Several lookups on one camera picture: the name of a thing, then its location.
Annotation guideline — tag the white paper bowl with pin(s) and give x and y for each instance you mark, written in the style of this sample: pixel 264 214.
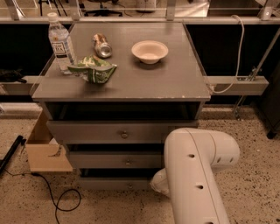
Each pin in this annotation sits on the white paper bowl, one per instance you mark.
pixel 149 51

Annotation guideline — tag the grey drawer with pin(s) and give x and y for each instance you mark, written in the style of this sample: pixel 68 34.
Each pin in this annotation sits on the grey drawer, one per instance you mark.
pixel 120 159
pixel 114 132
pixel 117 179

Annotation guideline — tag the grey top drawer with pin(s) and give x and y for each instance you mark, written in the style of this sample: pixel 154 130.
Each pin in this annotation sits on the grey top drawer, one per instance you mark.
pixel 114 132

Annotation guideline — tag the black office chair base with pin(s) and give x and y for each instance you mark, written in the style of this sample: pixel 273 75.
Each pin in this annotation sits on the black office chair base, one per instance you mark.
pixel 102 11

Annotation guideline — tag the grey bottom drawer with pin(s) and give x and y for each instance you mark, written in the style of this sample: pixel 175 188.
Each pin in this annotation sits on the grey bottom drawer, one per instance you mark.
pixel 117 179

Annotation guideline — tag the black object on rail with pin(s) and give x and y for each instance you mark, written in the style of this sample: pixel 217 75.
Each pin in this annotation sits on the black object on rail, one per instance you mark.
pixel 7 75

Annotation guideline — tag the grey middle drawer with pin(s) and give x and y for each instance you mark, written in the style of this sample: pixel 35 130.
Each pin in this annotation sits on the grey middle drawer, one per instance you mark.
pixel 120 159

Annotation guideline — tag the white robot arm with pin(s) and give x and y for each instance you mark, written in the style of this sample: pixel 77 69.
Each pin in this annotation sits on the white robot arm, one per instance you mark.
pixel 191 157

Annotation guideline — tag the dark cabinet at right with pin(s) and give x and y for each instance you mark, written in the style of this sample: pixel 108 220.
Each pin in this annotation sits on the dark cabinet at right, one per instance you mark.
pixel 269 104

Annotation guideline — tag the green chip bag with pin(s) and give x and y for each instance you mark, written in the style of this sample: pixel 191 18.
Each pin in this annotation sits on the green chip bag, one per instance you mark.
pixel 93 69

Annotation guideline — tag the aluminium frame rail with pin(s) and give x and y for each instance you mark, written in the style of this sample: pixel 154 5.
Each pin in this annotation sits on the aluminium frame rail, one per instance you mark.
pixel 240 85

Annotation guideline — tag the black bar on floor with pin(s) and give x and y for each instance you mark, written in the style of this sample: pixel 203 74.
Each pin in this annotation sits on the black bar on floor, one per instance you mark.
pixel 4 161

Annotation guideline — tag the crushed aluminium can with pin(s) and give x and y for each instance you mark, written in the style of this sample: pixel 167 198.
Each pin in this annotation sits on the crushed aluminium can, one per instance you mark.
pixel 102 46

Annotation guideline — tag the grey wooden drawer cabinet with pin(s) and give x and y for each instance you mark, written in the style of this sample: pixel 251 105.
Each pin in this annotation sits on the grey wooden drawer cabinet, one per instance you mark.
pixel 171 90

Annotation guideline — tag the clear plastic water bottle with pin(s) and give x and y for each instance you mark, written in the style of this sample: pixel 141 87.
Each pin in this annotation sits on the clear plastic water bottle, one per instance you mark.
pixel 61 43

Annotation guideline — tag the cardboard box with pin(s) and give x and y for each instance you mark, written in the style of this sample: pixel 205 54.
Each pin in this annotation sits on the cardboard box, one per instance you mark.
pixel 44 153

